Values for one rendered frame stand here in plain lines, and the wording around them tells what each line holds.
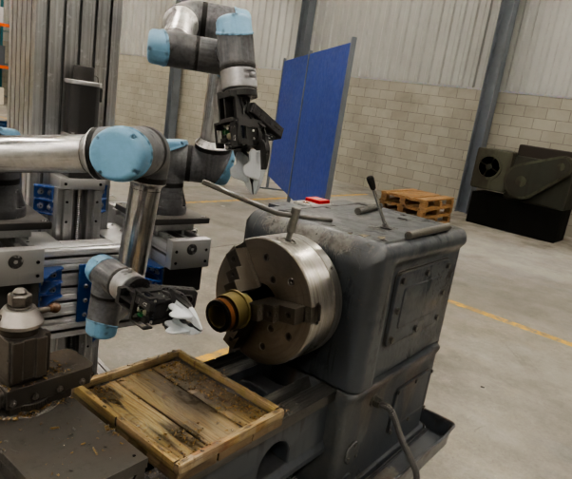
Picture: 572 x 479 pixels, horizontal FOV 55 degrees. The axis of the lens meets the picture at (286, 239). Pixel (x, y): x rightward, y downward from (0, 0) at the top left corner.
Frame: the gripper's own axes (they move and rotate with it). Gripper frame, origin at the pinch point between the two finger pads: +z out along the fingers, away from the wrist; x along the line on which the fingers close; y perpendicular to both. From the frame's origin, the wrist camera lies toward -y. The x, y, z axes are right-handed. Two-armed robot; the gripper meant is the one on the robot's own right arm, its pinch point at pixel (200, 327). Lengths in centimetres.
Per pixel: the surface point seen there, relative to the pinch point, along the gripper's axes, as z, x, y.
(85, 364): -7.8, -8.0, 20.0
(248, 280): -5.7, 6.4, -18.8
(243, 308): 0.2, 2.7, -12.3
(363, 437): 20, -34, -54
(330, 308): 11.7, 5.5, -29.5
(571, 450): 57, -87, -242
